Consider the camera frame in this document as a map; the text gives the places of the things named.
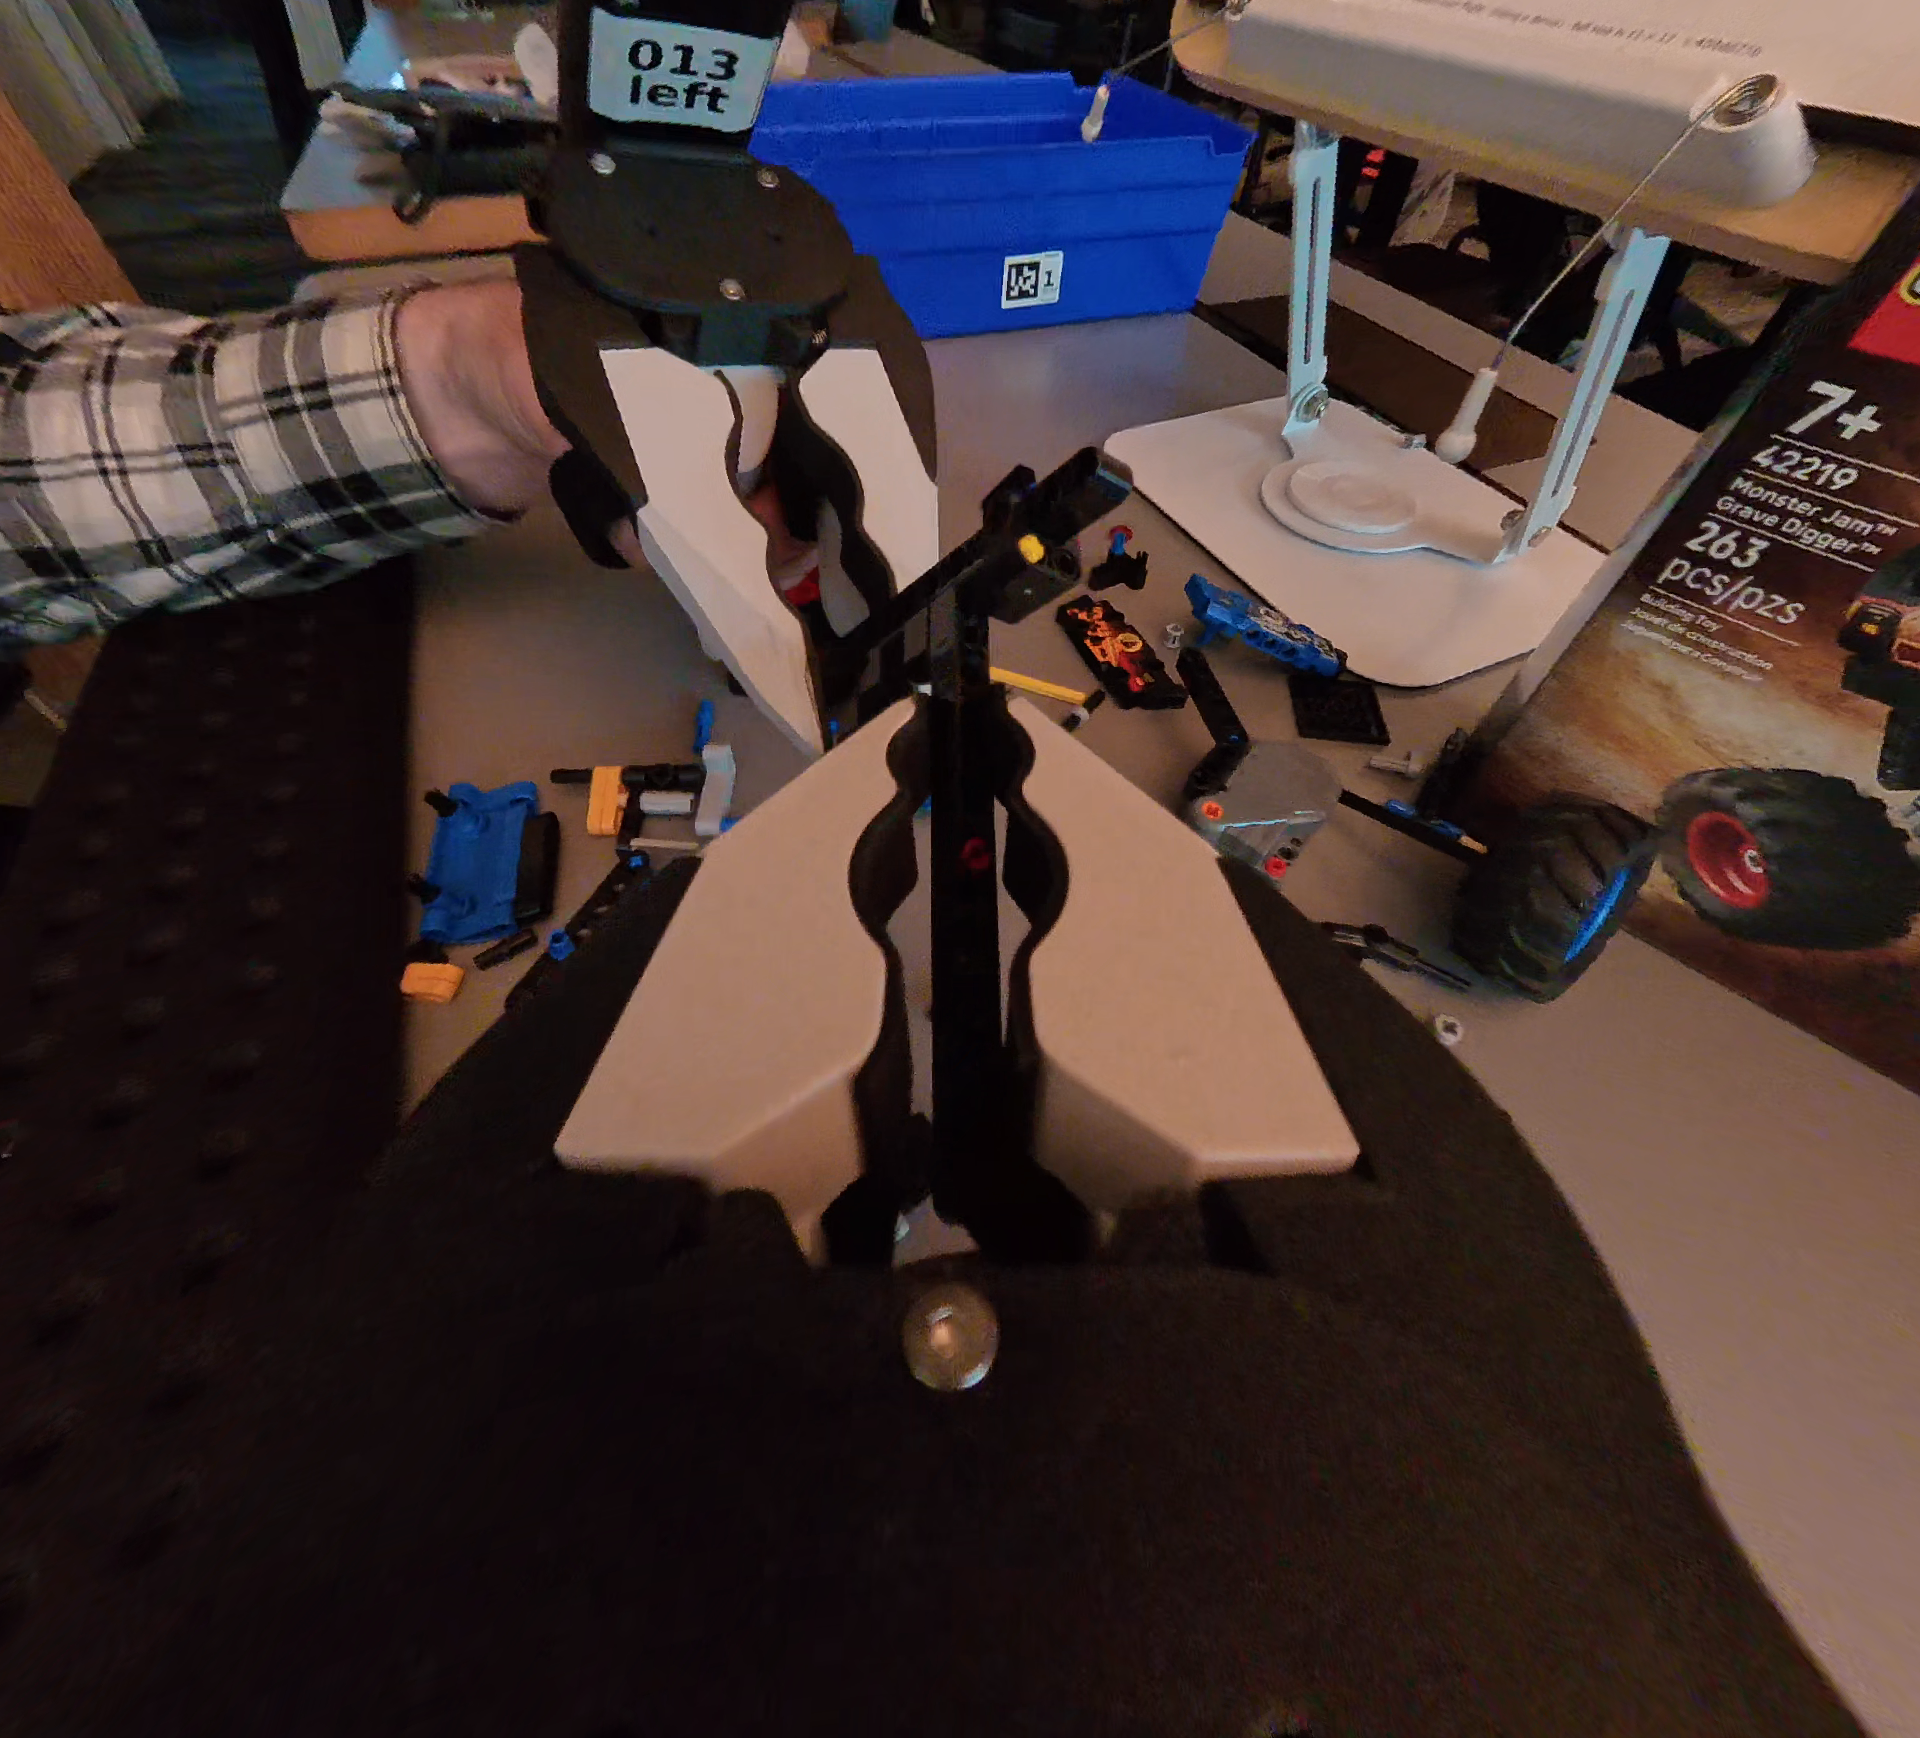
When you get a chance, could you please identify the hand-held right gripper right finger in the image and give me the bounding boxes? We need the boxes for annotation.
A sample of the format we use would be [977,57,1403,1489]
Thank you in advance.
[1006,695,1364,1253]

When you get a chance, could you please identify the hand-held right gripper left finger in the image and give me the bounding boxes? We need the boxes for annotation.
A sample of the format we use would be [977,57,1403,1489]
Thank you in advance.
[557,695,927,1253]

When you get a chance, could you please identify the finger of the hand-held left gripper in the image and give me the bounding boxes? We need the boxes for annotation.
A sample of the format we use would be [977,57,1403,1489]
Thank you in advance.
[601,352,834,749]
[800,344,945,620]

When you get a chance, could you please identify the black toy truck chassis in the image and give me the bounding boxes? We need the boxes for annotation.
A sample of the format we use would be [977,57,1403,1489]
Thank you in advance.
[814,445,1134,1235]

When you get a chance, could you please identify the person's left forearm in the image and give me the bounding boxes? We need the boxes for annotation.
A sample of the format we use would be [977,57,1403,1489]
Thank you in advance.
[2,283,483,651]

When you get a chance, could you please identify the light grey desk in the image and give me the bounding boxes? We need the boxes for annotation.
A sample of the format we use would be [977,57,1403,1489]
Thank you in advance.
[377,194,1920,1738]

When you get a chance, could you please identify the person's left hand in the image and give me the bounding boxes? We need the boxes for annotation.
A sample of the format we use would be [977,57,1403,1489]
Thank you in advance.
[400,268,579,504]

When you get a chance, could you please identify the grey toy motor block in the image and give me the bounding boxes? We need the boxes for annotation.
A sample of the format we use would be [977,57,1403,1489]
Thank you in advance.
[1183,730,1347,872]

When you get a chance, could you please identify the yellow black toy assembly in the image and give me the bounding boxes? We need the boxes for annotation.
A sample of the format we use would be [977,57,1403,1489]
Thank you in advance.
[554,754,741,843]

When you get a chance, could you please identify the blue plastic storage bin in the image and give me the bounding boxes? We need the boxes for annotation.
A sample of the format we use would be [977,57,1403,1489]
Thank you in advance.
[748,70,1259,339]

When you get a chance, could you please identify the black orange flame toy panel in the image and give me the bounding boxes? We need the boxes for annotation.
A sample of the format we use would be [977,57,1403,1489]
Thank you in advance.
[1055,590,1190,713]

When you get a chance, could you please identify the long black toy axle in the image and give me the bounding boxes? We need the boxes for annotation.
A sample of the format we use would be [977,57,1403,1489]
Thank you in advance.
[1333,781,1490,857]

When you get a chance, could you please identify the wooden table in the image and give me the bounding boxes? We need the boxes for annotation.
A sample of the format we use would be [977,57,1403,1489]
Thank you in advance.
[284,11,576,273]

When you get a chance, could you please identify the blue toy panel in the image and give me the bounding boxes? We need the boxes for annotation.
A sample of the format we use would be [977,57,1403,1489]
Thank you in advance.
[419,776,561,953]

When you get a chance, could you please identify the black L-shaped toy beam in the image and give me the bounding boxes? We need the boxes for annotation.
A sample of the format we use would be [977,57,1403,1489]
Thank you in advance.
[1175,641,1251,752]

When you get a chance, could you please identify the small black square toy piece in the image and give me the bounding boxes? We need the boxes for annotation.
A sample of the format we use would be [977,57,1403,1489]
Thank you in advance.
[1288,671,1394,747]

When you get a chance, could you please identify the black toy wheel blue rim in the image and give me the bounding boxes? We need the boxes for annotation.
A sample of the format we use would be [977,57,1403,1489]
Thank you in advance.
[1453,791,1661,1002]

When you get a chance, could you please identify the white document stand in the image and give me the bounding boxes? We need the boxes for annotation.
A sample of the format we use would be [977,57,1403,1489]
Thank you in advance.
[1102,0,1824,693]

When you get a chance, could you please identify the black studded mat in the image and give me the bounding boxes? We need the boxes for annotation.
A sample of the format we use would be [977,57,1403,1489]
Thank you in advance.
[2,553,429,1738]

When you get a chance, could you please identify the wooden cabinet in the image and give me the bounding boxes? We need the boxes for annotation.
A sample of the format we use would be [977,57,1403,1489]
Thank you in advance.
[2,104,141,317]

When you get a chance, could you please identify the monster truck toy set box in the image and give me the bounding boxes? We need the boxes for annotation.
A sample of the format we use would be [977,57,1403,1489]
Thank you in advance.
[1465,202,1920,1100]

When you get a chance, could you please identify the blue toy bracket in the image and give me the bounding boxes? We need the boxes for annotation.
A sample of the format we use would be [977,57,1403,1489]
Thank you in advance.
[1178,565,1350,683]

